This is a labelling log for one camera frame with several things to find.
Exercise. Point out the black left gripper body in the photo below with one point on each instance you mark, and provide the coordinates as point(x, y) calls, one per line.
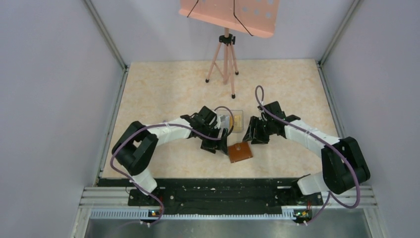
point(211, 131)

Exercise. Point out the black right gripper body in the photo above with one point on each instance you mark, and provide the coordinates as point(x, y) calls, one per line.
point(264, 123)

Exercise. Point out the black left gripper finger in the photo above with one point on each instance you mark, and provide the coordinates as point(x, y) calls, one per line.
point(210, 145)
point(223, 142)

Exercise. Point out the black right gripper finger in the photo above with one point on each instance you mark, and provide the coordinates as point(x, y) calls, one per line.
point(250, 134)
point(259, 136)

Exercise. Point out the brown leather card holder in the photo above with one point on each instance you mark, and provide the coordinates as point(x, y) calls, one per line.
point(239, 152)

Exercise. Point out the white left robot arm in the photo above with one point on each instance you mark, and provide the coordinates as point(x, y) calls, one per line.
point(136, 146)

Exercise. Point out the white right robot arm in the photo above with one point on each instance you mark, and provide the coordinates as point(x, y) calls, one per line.
point(341, 158)

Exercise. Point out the gold VIP card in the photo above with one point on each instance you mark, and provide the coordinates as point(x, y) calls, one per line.
point(237, 122)

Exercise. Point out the clear plastic card box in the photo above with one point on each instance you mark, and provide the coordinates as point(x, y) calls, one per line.
point(234, 112)

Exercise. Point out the pink music stand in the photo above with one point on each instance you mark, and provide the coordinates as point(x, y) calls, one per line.
point(256, 18)

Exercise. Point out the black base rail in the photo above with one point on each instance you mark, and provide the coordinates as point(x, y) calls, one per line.
point(237, 196)

